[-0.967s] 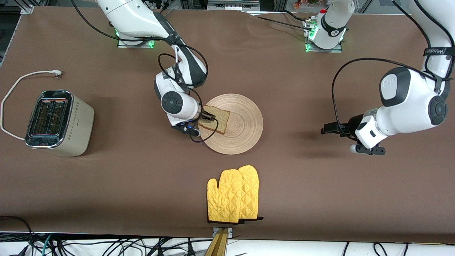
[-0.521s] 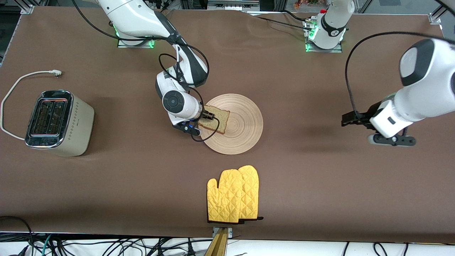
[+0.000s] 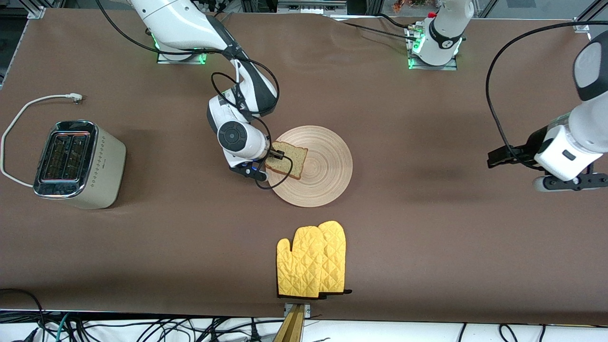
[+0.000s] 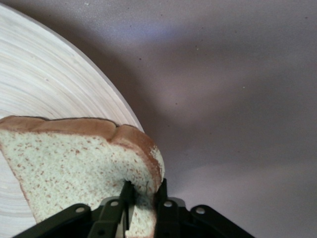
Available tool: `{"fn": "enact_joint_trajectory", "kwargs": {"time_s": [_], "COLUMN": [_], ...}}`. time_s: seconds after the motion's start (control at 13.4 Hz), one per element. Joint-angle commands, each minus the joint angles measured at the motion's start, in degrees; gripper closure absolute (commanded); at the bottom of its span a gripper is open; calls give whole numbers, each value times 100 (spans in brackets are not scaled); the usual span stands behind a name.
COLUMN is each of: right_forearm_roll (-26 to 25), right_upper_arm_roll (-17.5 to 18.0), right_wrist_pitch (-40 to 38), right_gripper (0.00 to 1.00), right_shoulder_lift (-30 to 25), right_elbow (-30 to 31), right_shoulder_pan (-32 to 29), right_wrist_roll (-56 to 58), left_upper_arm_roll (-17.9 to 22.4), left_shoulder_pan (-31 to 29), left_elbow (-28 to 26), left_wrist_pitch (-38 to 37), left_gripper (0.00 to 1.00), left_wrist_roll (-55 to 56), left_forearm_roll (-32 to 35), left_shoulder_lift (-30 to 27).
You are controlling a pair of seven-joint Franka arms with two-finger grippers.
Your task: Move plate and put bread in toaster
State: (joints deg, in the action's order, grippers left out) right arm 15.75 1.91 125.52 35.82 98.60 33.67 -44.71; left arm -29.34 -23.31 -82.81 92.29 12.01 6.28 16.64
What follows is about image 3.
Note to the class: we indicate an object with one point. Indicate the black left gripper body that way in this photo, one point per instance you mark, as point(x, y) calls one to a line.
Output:
point(534, 141)

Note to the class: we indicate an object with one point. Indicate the slice of brown bread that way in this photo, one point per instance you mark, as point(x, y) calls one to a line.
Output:
point(292, 164)

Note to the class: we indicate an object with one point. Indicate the round wooden plate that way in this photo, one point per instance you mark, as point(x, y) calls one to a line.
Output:
point(323, 166)

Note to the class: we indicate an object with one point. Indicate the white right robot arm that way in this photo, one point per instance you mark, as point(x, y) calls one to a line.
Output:
point(237, 137)

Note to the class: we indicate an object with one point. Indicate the beige and chrome toaster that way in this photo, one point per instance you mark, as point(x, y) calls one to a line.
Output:
point(102, 166)

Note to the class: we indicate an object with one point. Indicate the yellow quilted oven mitt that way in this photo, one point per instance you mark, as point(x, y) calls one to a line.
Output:
point(335, 256)
point(299, 266)

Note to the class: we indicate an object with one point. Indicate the brown table cover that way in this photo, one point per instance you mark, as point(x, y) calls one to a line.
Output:
point(142, 237)

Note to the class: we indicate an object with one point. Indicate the grey metal rack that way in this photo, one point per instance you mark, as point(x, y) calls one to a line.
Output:
point(311, 5)

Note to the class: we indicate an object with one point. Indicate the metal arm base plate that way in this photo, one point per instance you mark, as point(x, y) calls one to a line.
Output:
point(205, 58)
point(453, 64)

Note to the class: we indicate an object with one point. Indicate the aluminium frame profile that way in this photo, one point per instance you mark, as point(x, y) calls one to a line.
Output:
point(586, 16)
point(35, 9)

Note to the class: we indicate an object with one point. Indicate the small metal bracket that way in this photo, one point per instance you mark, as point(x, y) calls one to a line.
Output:
point(308, 311)

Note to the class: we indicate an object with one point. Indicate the wooden post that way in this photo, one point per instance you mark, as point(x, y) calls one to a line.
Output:
point(290, 327)

